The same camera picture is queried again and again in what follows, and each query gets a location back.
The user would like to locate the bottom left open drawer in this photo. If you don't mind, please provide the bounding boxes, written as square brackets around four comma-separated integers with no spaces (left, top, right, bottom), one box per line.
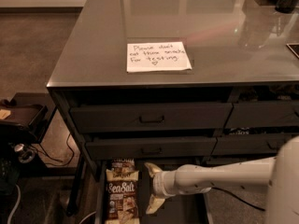
[95,160,212,224]

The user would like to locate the top left grey drawer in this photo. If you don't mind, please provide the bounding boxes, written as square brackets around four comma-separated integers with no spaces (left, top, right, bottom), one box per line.
[70,103,233,133]

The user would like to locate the top right grey drawer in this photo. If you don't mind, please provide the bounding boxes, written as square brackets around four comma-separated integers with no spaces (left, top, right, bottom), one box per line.
[226,101,299,128]

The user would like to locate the grey drawer cabinet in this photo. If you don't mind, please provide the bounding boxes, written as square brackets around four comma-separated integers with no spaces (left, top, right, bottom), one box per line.
[46,0,299,224]

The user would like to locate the middle left grey drawer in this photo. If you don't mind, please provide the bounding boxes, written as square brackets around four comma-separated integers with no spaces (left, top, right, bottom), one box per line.
[86,136,216,161]

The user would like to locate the white cable on floor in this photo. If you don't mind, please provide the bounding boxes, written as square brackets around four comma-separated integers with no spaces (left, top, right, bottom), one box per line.
[7,184,22,224]

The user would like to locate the snack bags in middle right drawer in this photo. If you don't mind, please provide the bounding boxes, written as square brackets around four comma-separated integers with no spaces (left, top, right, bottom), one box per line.
[224,126,299,135]

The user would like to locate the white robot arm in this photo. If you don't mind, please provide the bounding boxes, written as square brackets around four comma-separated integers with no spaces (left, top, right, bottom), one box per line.
[145,137,299,224]

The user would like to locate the middle right grey drawer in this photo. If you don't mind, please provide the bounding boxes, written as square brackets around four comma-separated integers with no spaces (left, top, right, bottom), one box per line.
[212,133,292,155]

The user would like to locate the white handwritten paper note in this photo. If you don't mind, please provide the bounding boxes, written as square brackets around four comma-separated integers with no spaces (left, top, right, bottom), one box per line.
[127,42,192,73]

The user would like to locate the brown sea salt chip bag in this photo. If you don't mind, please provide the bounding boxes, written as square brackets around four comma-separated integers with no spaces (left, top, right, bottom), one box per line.
[105,170,140,224]

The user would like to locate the silver round object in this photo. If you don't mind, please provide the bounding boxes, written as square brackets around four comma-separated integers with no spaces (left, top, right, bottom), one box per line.
[14,144,36,163]

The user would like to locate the black thin cable left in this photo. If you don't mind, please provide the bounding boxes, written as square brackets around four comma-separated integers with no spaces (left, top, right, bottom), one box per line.
[29,133,76,168]

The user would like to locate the grey drawer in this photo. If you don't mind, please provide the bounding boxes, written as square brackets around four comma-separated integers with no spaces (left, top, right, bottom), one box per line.
[86,136,216,161]
[70,103,233,133]
[212,133,292,155]
[226,101,299,128]

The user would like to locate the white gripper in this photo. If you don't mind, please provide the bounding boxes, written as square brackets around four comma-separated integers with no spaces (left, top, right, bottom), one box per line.
[145,162,178,215]

